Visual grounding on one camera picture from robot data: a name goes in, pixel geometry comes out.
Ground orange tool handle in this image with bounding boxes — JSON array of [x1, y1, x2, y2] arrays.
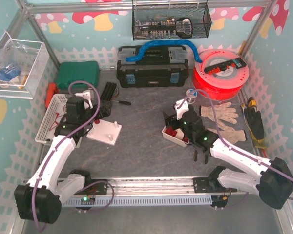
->
[[45, 82, 59, 108]]

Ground white peg base plate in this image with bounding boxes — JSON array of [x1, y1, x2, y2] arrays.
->
[[86, 119, 122, 146]]

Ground black wire mesh basket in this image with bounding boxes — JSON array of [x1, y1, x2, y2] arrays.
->
[[132, 0, 212, 40]]

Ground grey slotted cable duct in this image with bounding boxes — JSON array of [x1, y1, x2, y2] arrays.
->
[[62, 195, 212, 208]]

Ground solder wire spool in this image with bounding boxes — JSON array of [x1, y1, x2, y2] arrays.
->
[[186, 89, 197, 105]]

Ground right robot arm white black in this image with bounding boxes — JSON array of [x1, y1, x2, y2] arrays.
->
[[163, 108, 293, 210]]

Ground green plastic tool case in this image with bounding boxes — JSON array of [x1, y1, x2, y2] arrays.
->
[[55, 61, 100, 90]]

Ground black rubber glove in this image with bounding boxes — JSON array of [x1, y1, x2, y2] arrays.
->
[[244, 107, 264, 140]]

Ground blue white glove in box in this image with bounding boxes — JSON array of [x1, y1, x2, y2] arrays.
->
[[0, 63, 21, 82]]

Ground orange handled pliers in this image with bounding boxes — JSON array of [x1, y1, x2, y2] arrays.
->
[[193, 150, 209, 164]]

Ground white knit glove lower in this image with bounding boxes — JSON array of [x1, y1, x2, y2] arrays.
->
[[217, 122, 247, 144]]

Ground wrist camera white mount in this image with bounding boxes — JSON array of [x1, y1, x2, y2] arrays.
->
[[75, 90, 93, 109], [174, 99, 189, 120]]

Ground clear acrylic wall box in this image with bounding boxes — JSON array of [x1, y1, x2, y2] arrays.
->
[[0, 32, 49, 99]]

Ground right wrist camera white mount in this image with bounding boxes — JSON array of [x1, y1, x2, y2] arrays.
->
[[174, 99, 189, 120]]

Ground red filament spool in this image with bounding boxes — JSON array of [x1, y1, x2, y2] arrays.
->
[[192, 49, 250, 101]]

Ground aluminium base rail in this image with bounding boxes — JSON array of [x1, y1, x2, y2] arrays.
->
[[24, 177, 247, 195]]

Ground black plastic toolbox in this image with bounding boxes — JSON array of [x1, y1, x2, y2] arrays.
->
[[116, 45, 189, 88]]

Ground white tray of springs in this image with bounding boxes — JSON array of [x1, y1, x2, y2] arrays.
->
[[162, 127, 190, 147]]

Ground small black screwdriver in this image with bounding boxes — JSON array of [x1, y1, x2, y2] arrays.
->
[[113, 100, 131, 106]]

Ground white knit glove upper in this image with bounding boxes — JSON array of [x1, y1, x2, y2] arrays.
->
[[199, 102, 239, 124]]

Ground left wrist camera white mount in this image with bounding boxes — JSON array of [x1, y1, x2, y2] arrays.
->
[[75, 90, 93, 109]]

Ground black terminal strip red buttons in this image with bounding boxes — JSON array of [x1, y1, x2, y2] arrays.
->
[[204, 57, 247, 75]]

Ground black aluminium extrusion bar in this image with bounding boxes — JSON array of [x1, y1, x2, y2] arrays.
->
[[100, 82, 117, 101]]

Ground white perforated plastic basket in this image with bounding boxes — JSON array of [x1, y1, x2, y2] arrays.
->
[[35, 94, 70, 146]]

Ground blue corrugated hose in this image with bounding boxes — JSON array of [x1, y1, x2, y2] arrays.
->
[[126, 39, 204, 64]]

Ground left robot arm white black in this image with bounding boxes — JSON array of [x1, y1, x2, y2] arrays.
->
[[14, 96, 110, 224]]

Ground white knit glove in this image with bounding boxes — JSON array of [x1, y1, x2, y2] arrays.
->
[[199, 102, 239, 124], [217, 122, 247, 144]]

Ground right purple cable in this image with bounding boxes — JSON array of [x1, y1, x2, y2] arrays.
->
[[183, 89, 293, 210]]

